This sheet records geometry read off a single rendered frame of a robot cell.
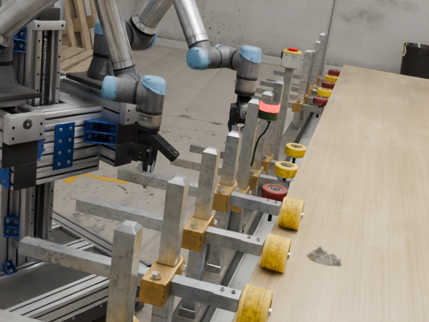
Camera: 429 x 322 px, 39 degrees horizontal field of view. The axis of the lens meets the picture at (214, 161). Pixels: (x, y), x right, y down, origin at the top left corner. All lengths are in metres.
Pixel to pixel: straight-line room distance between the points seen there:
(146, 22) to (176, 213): 1.38
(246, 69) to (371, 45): 7.80
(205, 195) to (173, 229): 0.25
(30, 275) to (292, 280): 1.50
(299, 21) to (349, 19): 0.76
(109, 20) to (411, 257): 1.14
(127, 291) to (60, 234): 2.04
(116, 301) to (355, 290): 0.62
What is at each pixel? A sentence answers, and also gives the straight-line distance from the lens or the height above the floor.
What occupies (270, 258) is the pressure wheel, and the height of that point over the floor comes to 0.94.
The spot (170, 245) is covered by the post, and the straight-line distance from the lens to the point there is 1.21.
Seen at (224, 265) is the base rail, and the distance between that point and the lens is 1.83.
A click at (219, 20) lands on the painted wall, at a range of 9.91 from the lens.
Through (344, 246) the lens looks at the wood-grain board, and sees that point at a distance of 1.62.
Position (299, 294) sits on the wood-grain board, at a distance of 1.36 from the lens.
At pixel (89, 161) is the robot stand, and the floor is 0.73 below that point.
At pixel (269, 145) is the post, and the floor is 0.88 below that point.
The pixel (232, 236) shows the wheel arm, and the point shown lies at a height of 0.96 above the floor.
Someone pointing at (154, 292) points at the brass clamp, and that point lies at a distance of 1.19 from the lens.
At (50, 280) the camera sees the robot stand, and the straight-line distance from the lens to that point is 2.65.
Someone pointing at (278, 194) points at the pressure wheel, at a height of 0.90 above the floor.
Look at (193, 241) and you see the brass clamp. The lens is 1.40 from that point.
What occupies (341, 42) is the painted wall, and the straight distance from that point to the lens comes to 9.84.
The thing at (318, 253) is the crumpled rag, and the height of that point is 0.91.
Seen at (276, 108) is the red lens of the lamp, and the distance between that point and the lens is 1.85.
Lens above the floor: 1.57
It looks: 19 degrees down
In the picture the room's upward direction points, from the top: 8 degrees clockwise
